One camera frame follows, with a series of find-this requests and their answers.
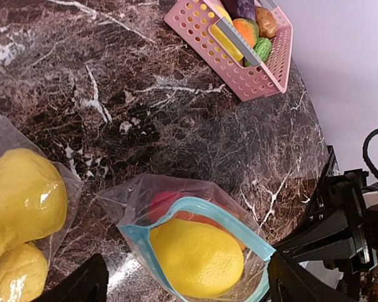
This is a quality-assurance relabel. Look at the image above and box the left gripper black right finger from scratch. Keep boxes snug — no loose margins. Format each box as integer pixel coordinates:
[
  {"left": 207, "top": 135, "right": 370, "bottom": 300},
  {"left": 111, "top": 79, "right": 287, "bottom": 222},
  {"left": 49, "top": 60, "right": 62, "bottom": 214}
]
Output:
[{"left": 268, "top": 251, "right": 352, "bottom": 302}]

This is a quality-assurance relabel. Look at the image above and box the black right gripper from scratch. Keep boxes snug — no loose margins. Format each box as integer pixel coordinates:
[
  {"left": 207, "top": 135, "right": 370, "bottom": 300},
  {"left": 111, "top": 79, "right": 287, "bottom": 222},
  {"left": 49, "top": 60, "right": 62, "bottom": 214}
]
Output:
[{"left": 275, "top": 169, "right": 378, "bottom": 274}]

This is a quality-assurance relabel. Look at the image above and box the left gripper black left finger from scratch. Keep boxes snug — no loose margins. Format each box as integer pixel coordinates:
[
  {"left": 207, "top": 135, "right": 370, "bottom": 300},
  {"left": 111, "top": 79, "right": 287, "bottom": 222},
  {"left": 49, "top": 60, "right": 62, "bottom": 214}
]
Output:
[{"left": 33, "top": 253, "right": 109, "bottom": 302}]

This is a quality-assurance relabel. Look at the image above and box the yellow toy fruit front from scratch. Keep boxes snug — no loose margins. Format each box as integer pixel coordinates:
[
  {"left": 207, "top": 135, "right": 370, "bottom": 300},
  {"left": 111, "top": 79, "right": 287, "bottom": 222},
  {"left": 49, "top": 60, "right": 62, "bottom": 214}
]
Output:
[{"left": 149, "top": 218, "right": 244, "bottom": 298}]

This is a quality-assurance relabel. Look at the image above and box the red orange toy mango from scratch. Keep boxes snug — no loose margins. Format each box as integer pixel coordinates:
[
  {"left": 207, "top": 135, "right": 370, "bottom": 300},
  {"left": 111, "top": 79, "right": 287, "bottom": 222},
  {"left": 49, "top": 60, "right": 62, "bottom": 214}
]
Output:
[{"left": 147, "top": 191, "right": 246, "bottom": 251}]

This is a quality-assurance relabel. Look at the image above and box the large yellow toy fruit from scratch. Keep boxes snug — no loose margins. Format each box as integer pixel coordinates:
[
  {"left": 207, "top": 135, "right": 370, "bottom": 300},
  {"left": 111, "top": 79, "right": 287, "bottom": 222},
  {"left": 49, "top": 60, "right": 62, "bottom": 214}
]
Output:
[{"left": 0, "top": 148, "right": 68, "bottom": 256}]

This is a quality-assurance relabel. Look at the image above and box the clear zip bag yellow slider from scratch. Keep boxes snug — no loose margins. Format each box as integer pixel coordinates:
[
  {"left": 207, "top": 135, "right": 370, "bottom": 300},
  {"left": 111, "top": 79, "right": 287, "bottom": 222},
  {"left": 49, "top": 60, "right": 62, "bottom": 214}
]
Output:
[{"left": 0, "top": 114, "right": 82, "bottom": 301}]

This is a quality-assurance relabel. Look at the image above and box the small yellow toy lemon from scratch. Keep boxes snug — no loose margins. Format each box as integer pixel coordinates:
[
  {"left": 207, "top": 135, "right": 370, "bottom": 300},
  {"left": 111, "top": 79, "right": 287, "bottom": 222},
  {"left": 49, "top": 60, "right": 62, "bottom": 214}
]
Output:
[{"left": 0, "top": 243, "right": 49, "bottom": 302}]

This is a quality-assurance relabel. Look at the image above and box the yellow toy banana piece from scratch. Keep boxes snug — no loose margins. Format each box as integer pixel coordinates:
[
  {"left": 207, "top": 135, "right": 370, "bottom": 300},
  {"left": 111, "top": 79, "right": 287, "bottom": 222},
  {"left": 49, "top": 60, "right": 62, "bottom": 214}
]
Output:
[{"left": 210, "top": 4, "right": 244, "bottom": 62}]

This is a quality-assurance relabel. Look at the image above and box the brown toy potato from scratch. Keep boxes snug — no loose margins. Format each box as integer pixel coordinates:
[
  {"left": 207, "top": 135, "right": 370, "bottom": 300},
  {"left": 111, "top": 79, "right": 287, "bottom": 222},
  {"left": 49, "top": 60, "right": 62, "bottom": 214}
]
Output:
[{"left": 256, "top": 6, "right": 278, "bottom": 39}]

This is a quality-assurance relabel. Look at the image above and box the green orange toy mango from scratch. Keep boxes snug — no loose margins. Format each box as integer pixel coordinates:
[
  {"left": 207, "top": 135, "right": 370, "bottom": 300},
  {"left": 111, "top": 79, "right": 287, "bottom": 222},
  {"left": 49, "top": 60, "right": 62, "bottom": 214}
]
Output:
[{"left": 232, "top": 18, "right": 259, "bottom": 48}]

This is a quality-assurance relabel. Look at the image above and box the dark purple toy fruit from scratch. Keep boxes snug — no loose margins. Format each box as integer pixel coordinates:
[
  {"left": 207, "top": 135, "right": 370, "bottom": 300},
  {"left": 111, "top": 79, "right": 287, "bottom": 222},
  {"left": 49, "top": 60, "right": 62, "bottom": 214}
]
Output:
[{"left": 221, "top": 0, "right": 256, "bottom": 21}]

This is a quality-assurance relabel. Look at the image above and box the pink perforated plastic basket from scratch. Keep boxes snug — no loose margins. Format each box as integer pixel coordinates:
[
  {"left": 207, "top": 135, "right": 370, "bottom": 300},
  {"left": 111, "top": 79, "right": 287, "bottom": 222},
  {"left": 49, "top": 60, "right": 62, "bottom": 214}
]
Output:
[{"left": 164, "top": 1, "right": 293, "bottom": 102}]

